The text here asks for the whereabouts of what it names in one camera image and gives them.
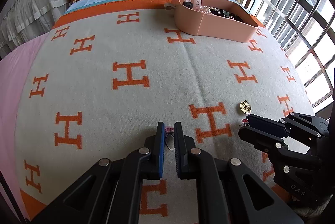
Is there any pink bed sheet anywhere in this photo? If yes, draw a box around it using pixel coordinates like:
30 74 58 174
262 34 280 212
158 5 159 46
1 33 48 218

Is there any gold round brooch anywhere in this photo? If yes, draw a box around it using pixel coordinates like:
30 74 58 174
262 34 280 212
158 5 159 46
240 100 252 115

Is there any orange H pattern blanket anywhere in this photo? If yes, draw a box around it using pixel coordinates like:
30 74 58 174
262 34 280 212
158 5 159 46
15 5 313 218

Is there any window with metal grille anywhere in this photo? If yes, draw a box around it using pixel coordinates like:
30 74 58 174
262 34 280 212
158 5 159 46
243 0 334 112

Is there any pink storage box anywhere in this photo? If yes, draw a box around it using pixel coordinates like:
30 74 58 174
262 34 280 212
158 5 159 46
164 0 259 43

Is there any white lace covered piano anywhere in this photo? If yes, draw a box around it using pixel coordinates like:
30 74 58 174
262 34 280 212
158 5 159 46
1 0 70 59

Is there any white bead bracelet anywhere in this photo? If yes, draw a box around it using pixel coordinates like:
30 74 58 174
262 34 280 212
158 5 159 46
200 5 220 15

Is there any black bead bracelet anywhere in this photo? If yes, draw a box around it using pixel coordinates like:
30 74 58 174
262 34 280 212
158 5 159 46
210 9 244 23

